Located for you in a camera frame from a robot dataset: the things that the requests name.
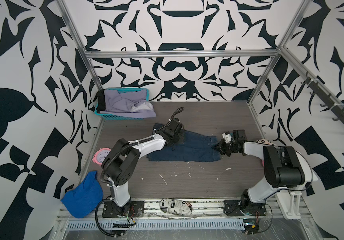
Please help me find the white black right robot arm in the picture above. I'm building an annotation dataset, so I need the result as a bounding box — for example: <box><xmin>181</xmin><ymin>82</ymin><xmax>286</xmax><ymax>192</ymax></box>
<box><xmin>212</xmin><ymin>130</ymin><xmax>317</xmax><ymax>216</ymax></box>

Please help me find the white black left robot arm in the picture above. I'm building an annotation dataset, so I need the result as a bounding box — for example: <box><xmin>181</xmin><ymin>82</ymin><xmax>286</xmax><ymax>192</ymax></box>
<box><xmin>100</xmin><ymin>107</ymin><xmax>185</xmax><ymax>216</ymax></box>

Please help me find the plush doll toy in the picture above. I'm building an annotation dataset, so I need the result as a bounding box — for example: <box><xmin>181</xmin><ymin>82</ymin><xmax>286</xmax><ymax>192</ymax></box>
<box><xmin>256</xmin><ymin>139</ymin><xmax>273</xmax><ymax>146</ymax></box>

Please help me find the lilac skirt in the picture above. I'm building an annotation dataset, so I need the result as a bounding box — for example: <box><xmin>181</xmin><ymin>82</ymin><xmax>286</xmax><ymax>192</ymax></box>
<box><xmin>101</xmin><ymin>90</ymin><xmax>157</xmax><ymax>119</ymax></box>

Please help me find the teal plastic basket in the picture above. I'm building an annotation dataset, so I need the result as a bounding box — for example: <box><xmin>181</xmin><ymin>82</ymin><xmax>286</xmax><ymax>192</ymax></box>
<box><xmin>95</xmin><ymin>88</ymin><xmax>156</xmax><ymax>120</ymax></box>

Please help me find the newspaper print shoe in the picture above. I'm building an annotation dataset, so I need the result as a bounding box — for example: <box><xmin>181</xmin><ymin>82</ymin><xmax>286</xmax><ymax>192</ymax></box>
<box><xmin>159</xmin><ymin>198</ymin><xmax>193</xmax><ymax>216</ymax></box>

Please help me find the white stand rack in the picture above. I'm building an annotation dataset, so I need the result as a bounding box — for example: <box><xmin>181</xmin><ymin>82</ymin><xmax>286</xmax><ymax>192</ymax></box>
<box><xmin>274</xmin><ymin>179</ymin><xmax>313</xmax><ymax>220</ymax></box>

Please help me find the black garment in basket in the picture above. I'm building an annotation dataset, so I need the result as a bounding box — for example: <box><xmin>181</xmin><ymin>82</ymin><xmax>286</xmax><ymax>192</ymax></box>
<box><xmin>96</xmin><ymin>90</ymin><xmax>106</xmax><ymax>114</ymax></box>

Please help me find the pink alarm clock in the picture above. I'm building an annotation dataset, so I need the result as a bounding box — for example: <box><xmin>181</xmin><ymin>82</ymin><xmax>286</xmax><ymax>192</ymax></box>
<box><xmin>92</xmin><ymin>148</ymin><xmax>111</xmax><ymax>166</ymax></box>

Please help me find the green circuit board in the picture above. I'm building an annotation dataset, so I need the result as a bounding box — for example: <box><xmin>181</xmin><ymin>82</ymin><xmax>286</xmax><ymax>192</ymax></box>
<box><xmin>243</xmin><ymin>219</ymin><xmax>259</xmax><ymax>235</ymax></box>

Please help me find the blue cap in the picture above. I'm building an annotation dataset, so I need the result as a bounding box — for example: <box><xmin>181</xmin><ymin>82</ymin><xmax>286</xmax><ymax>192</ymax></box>
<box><xmin>61</xmin><ymin>171</ymin><xmax>104</xmax><ymax>219</ymax></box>

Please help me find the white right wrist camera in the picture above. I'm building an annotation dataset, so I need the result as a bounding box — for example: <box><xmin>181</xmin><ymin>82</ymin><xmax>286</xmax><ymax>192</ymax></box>
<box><xmin>222</xmin><ymin>132</ymin><xmax>234</xmax><ymax>144</ymax></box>

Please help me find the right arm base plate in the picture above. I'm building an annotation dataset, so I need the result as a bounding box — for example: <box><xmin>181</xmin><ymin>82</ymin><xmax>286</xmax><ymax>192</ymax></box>
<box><xmin>224</xmin><ymin>200</ymin><xmax>266</xmax><ymax>217</ymax></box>

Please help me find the white cable duct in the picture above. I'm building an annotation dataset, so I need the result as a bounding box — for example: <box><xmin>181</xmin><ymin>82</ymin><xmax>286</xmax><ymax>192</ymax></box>
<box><xmin>65</xmin><ymin>218</ymin><xmax>246</xmax><ymax>231</ymax></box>

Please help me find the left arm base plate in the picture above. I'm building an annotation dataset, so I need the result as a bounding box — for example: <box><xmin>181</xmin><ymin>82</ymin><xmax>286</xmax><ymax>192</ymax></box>
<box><xmin>102</xmin><ymin>200</ymin><xmax>145</xmax><ymax>218</ymax></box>

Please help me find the aluminium cage frame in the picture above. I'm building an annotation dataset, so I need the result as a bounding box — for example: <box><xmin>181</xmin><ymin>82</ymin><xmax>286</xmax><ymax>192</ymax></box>
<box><xmin>57</xmin><ymin>1</ymin><xmax>344</xmax><ymax>102</ymax></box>

